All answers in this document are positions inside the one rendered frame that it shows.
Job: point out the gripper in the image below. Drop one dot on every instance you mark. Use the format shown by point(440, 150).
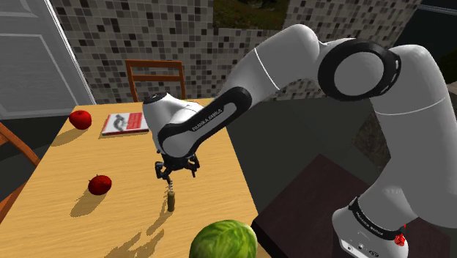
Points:
point(180, 163)

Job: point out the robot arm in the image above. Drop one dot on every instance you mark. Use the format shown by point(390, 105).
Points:
point(410, 135)

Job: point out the brown corkscrew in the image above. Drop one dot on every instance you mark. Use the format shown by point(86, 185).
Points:
point(171, 202)

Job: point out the wooden table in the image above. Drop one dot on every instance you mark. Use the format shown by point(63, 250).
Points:
point(117, 160)

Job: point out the red and white book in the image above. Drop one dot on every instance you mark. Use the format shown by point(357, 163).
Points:
point(125, 123)

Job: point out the red apple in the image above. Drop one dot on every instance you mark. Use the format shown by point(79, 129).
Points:
point(100, 184)
point(80, 119)

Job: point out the green cabbage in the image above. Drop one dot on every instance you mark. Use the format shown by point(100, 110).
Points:
point(225, 241)

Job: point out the wooden chair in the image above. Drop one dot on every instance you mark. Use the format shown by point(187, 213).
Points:
point(154, 77)
point(18, 143)

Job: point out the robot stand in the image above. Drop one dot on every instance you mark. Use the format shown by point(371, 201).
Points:
point(307, 214)

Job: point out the window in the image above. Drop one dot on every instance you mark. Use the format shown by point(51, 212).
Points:
point(250, 14)

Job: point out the grey door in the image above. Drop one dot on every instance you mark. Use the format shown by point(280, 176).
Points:
point(32, 64)

